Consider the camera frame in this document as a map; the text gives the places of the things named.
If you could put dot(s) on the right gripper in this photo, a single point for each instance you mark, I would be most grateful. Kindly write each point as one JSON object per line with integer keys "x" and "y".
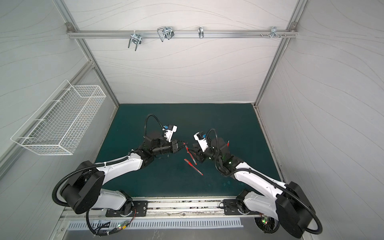
{"x": 199, "y": 154}

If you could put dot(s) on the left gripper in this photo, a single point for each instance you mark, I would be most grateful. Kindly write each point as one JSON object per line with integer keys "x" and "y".
{"x": 174, "y": 146}

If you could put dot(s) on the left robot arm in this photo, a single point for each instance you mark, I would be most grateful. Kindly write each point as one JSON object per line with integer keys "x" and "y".
{"x": 82, "y": 190}

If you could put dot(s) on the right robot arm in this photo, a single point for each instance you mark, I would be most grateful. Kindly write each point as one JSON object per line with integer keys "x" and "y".
{"x": 284, "y": 204}

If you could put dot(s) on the green table mat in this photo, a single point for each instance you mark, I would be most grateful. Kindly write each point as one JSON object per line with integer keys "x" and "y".
{"x": 172, "y": 175}

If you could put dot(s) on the metal u-bolt clamp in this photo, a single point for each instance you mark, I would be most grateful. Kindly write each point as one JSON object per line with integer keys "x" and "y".
{"x": 165, "y": 33}
{"x": 135, "y": 40}

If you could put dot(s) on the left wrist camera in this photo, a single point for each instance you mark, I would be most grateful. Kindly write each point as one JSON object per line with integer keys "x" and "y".
{"x": 169, "y": 131}

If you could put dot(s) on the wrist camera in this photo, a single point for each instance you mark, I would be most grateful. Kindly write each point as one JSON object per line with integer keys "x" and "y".
{"x": 169, "y": 131}
{"x": 200, "y": 137}

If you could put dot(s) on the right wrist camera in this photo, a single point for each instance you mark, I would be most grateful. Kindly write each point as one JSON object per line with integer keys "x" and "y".
{"x": 200, "y": 137}

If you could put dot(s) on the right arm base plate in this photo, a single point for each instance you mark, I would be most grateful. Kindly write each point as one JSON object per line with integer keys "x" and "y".
{"x": 230, "y": 208}

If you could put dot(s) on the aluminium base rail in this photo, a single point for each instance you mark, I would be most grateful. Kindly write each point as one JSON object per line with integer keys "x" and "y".
{"x": 185, "y": 207}

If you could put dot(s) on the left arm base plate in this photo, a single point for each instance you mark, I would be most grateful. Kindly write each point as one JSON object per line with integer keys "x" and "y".
{"x": 138, "y": 208}

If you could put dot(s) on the metal bracket clamp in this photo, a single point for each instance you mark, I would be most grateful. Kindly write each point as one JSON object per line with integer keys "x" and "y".
{"x": 201, "y": 32}

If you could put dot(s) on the white wire basket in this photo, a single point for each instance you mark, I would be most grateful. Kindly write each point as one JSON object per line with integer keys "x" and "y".
{"x": 58, "y": 125}

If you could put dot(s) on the white slotted cable duct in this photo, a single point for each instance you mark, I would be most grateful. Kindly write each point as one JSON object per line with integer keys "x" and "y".
{"x": 149, "y": 224}

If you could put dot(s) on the aluminium cross rail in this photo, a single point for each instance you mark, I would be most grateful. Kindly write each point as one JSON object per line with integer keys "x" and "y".
{"x": 179, "y": 34}

